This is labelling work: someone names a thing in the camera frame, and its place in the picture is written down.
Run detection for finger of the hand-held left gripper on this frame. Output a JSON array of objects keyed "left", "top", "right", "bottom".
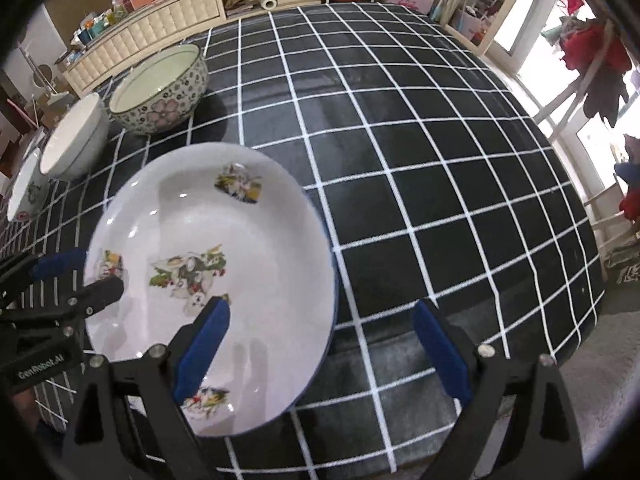
[
  {"left": 0, "top": 249, "right": 88, "bottom": 306},
  {"left": 10, "top": 276, "right": 125, "bottom": 328}
]

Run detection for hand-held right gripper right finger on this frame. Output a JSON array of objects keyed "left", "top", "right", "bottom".
[{"left": 411, "top": 298, "right": 586, "bottom": 480}]

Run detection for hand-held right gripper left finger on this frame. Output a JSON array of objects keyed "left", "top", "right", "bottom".
[{"left": 62, "top": 296, "right": 232, "bottom": 480}]

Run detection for white plate with floral print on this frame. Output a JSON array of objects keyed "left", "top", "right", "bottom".
[{"left": 82, "top": 142, "right": 340, "bottom": 437}]

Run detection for patterned bowl with pink flower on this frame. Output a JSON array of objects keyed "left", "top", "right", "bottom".
[{"left": 108, "top": 43, "right": 209, "bottom": 136}]

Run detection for small white printed bowl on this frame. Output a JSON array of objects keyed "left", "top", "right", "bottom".
[{"left": 6, "top": 149, "right": 51, "bottom": 223}]

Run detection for plain white bowl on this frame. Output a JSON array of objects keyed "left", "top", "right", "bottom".
[{"left": 39, "top": 92, "right": 110, "bottom": 182}]

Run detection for black checked tablecloth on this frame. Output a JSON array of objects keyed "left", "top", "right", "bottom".
[{"left": 0, "top": 2, "right": 607, "bottom": 480}]

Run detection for white padded cabinet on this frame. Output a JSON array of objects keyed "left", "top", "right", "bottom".
[{"left": 62, "top": 0, "right": 323, "bottom": 98}]

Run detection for white wooden rack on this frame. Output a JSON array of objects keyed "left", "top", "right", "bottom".
[{"left": 532, "top": 20, "right": 617, "bottom": 138}]

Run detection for dark cloth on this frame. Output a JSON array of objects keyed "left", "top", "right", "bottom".
[{"left": 584, "top": 67, "right": 631, "bottom": 128}]

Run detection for red cloth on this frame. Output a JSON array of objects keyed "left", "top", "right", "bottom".
[{"left": 560, "top": 20, "right": 633, "bottom": 76}]

